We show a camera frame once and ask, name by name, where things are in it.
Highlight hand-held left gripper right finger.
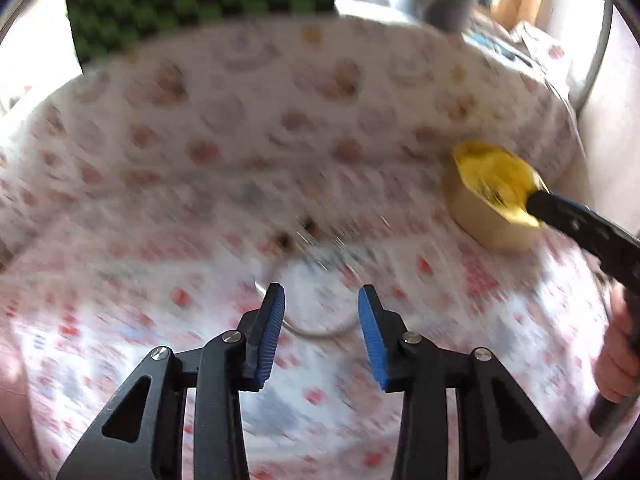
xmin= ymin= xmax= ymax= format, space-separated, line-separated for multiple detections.
xmin=358 ymin=284 xmax=583 ymax=480

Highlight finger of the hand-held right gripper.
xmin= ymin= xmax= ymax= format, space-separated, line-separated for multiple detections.
xmin=525 ymin=189 xmax=640 ymax=288

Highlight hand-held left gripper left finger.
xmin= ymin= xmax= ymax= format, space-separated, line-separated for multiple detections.
xmin=56 ymin=282 xmax=287 ymax=480

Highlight gold bangle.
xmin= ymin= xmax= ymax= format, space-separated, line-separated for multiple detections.
xmin=255 ymin=255 xmax=361 ymax=339

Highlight octagonal beige jewelry box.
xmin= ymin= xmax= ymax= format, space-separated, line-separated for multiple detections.
xmin=442 ymin=139 xmax=551 ymax=253

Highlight yellow cloth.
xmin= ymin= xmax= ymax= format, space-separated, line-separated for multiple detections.
xmin=452 ymin=140 xmax=548 ymax=226

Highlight pile of small jewelry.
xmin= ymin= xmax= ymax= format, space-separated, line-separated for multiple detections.
xmin=270 ymin=215 xmax=386 ymax=271

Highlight person's right hand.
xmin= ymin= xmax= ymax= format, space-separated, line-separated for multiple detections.
xmin=596 ymin=310 xmax=640 ymax=403

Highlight grey power bank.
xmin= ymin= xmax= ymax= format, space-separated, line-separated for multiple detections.
xmin=492 ymin=42 xmax=538 ymax=68

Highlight bear printed cloth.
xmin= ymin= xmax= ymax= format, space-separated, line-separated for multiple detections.
xmin=0 ymin=15 xmax=616 ymax=480

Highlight green checkered tissue box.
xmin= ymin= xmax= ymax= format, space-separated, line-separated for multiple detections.
xmin=64 ymin=0 xmax=342 ymax=63

